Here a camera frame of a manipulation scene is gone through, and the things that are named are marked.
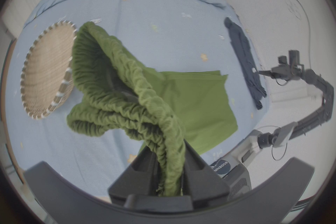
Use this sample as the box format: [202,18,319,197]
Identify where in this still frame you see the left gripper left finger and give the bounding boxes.
[108,148,161,205]

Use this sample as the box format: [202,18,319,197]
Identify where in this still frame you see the dark blue T-shirt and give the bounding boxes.
[224,17,268,111]

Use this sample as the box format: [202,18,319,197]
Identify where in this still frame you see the round woven basket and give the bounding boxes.
[20,20,79,121]

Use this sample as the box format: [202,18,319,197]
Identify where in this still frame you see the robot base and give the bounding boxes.
[209,130,263,201]

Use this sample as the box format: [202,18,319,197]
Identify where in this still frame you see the bed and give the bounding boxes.
[4,0,331,200]

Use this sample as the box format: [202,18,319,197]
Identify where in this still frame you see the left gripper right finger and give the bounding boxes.
[182,138,231,203]

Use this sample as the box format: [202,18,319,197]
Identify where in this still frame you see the green shorts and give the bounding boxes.
[66,21,239,197]

